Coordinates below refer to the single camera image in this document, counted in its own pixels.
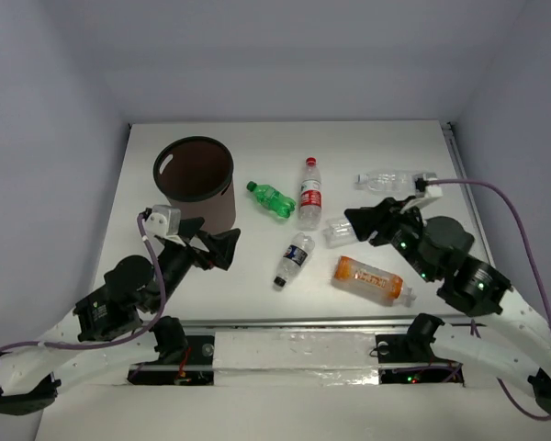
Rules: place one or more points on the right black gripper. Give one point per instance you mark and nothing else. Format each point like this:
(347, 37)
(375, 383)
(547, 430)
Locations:
(364, 219)

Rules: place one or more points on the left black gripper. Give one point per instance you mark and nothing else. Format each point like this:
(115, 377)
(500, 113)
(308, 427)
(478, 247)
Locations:
(198, 245)

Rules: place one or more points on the clear unlabelled plastic bottle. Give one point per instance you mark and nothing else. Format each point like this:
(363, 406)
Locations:
(391, 182)

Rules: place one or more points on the blue label clear bottle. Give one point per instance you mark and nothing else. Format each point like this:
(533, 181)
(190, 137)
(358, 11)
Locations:
(339, 232)

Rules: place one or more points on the red label water bottle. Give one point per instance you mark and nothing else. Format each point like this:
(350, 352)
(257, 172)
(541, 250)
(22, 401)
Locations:
(310, 196)

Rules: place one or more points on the orange drink bottle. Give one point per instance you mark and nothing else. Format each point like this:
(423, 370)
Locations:
(372, 283)

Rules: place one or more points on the green plastic bottle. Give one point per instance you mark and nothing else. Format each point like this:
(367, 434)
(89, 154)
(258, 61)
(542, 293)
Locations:
(271, 199)

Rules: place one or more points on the black cap small bottle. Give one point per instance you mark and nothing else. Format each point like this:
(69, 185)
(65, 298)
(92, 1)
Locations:
(293, 259)

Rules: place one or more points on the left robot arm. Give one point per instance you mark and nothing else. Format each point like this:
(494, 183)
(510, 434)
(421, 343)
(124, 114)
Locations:
(120, 323)

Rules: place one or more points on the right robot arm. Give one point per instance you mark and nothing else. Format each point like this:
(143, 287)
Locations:
(437, 249)

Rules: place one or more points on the brown cylindrical bin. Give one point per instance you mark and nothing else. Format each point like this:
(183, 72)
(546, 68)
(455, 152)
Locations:
(195, 174)

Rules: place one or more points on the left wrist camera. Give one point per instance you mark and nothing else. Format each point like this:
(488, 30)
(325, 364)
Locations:
(163, 222)

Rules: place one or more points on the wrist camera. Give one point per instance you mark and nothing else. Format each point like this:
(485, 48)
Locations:
(163, 222)
(425, 192)

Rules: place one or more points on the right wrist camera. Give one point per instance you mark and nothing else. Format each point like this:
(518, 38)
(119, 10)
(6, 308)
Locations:
(425, 192)

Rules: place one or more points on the metal base rail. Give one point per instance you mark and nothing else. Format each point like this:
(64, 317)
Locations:
(328, 356)

